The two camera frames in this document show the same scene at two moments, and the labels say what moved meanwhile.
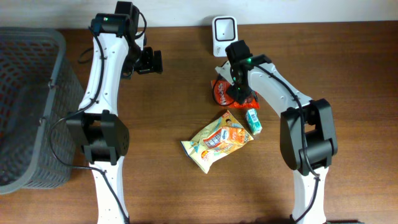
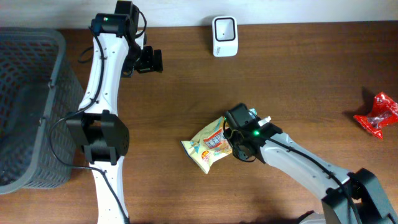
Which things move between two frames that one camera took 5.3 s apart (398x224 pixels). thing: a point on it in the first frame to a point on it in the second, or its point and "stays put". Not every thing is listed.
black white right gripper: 240,93 to 229,137
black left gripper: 157,61 stays put
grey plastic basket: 38,83 stays put
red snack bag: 220,94 to 384,112
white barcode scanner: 224,33 stays put
